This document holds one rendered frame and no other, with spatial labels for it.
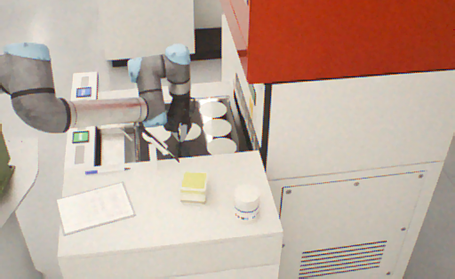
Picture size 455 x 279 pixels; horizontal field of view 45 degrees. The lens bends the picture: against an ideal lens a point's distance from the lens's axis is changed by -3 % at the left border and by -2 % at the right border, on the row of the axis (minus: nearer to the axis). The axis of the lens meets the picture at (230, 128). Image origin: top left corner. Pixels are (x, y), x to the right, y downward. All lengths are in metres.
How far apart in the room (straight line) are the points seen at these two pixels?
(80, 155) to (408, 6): 1.11
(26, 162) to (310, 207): 1.04
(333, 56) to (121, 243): 0.80
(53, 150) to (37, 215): 0.51
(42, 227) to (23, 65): 1.60
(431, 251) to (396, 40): 1.47
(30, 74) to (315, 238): 1.26
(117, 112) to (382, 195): 1.05
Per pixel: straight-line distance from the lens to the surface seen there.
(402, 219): 2.31
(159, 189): 1.69
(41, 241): 2.93
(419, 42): 1.76
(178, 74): 1.75
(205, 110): 2.08
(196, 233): 1.57
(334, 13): 1.60
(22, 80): 1.49
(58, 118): 1.51
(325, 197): 2.06
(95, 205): 1.67
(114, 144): 2.00
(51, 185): 3.19
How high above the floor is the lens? 2.16
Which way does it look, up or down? 39 degrees down
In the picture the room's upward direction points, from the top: 1 degrees clockwise
